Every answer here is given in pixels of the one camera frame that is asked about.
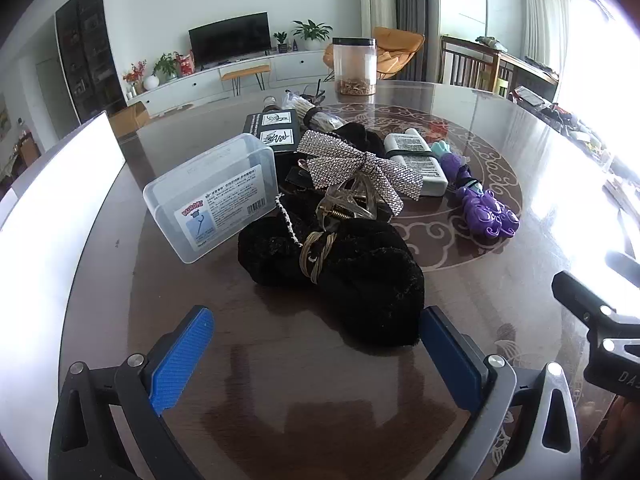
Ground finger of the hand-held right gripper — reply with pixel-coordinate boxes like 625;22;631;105
604;251;640;288
551;270;640;333

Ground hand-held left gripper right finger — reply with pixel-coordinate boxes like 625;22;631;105
420;306;583;480

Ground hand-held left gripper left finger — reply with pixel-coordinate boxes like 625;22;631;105
47;305;216;480

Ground large black velvet scrunchie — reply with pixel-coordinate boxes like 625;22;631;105
237;212;426;348

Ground purple claw hair clip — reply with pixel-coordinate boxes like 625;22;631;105
457;185;521;240

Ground cluttered sideboard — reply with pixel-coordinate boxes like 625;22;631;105
515;85;640;171

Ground clear claw hair clip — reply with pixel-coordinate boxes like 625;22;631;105
315;180;383;233

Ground clear plastic box with label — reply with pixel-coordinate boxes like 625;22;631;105
142;134;280;265

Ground white board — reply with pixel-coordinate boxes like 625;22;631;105
0;111;127;441

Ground wooden side desk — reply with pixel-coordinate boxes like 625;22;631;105
492;52;561;106

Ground rhinestone bow hair clip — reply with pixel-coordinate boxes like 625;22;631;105
296;130;425;216

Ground black box with white labels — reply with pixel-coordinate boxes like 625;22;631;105
241;108;307;153

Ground cardboard box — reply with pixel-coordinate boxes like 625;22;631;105
107;101;151;138

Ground dark wooden chair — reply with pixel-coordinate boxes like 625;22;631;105
440;35;516;96

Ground white television cabinet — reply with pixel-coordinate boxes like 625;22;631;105
125;49;336;116

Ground white sheer curtain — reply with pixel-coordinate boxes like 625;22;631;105
520;0;581;68

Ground red flowers in white vase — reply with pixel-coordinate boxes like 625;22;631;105
122;60;160;93

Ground bag of wooden sticks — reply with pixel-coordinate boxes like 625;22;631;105
282;91;346;133

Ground leafy potted plant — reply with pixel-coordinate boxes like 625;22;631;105
152;52;181;82

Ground wooden stool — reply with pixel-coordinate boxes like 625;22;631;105
220;63;272;96

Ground black eyeglasses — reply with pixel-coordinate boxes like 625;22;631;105
300;79;327;102

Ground orange lounge chair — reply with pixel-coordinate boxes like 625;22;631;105
322;26;426;81

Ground clear jar with black lid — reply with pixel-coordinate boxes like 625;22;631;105
331;37;377;97

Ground black television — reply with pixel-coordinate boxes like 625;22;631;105
188;11;272;67

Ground dark display cabinet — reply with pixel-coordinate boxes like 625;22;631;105
55;0;126;126

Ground large green potted plant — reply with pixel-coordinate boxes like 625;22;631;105
292;19;333;52

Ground gold hair tie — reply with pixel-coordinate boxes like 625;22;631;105
299;230;335;278

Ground white beaded hair tie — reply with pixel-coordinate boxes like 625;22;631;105
274;194;306;248

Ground black elastic hair tie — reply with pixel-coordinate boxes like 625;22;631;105
385;147;437;162

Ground framed wall picture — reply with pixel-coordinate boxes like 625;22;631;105
0;92;13;143

